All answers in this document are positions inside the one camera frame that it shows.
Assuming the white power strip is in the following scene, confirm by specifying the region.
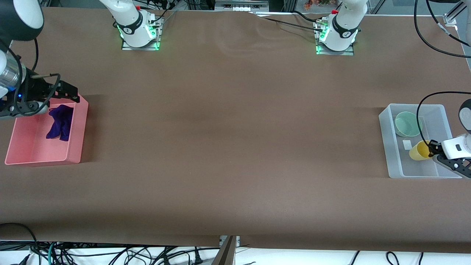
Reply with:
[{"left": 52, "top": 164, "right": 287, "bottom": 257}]
[{"left": 215, "top": 1, "right": 269, "bottom": 12}]

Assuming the pink plastic bin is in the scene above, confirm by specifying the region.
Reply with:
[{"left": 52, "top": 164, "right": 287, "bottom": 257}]
[{"left": 4, "top": 93, "right": 89, "bottom": 165}]

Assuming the yellow plastic cup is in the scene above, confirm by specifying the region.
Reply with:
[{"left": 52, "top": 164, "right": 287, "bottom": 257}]
[{"left": 409, "top": 141, "right": 434, "bottom": 161}]

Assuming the purple cloth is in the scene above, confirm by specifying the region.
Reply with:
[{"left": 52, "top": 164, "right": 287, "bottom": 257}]
[{"left": 46, "top": 105, "right": 76, "bottom": 142}]

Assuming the mint green bowl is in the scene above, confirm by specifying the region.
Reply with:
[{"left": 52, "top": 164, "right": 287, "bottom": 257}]
[{"left": 395, "top": 112, "right": 424, "bottom": 138}]

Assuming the black cable on table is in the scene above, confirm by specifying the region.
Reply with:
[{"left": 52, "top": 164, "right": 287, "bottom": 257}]
[{"left": 262, "top": 16, "right": 326, "bottom": 33}]

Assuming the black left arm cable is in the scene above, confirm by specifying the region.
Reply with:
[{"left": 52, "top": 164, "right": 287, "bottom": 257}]
[{"left": 414, "top": 0, "right": 471, "bottom": 148}]

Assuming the wooden post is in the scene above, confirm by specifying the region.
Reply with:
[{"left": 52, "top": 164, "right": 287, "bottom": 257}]
[{"left": 211, "top": 236, "right": 237, "bottom": 265}]

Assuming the clear plastic bin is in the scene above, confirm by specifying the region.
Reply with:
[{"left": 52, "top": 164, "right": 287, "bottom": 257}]
[{"left": 379, "top": 103, "right": 464, "bottom": 179}]

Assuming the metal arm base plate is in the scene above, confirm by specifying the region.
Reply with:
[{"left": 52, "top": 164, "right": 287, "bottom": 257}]
[
  {"left": 121, "top": 17, "right": 162, "bottom": 51},
  {"left": 315, "top": 20, "right": 355, "bottom": 56}
]

